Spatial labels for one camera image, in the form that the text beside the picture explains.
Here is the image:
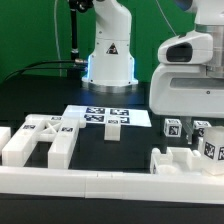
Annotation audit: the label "white tagged cube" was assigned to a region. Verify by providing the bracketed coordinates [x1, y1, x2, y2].
[164, 118, 182, 137]
[193, 120, 211, 137]

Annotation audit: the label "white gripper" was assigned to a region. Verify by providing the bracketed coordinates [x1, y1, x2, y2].
[149, 64, 224, 144]

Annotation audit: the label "white tagged cube right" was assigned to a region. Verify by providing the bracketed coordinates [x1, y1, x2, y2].
[193, 120, 211, 137]

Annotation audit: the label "white chair seat part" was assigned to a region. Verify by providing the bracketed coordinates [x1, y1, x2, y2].
[150, 147, 201, 175]

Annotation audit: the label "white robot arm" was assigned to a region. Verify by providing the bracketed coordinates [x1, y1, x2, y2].
[82, 0, 224, 118]

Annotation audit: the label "black camera stand pole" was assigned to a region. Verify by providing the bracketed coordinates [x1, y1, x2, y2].
[67, 0, 93, 80]

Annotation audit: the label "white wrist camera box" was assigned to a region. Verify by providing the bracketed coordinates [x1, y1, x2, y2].
[158, 31, 213, 64]

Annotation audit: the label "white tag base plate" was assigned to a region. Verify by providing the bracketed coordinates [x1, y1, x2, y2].
[62, 104, 153, 128]

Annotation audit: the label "white tagged cube left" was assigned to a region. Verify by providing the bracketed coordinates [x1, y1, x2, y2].
[164, 118, 182, 137]

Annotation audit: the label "black cables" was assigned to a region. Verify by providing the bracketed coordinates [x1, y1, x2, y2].
[0, 58, 89, 84]

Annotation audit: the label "white chair back frame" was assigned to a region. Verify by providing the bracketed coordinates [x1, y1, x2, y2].
[1, 114, 86, 169]

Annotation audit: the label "white U-shaped fence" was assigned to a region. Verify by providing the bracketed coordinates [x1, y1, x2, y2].
[0, 127, 224, 205]

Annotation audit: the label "white thin cable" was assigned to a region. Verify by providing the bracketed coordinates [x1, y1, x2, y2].
[53, 0, 64, 78]

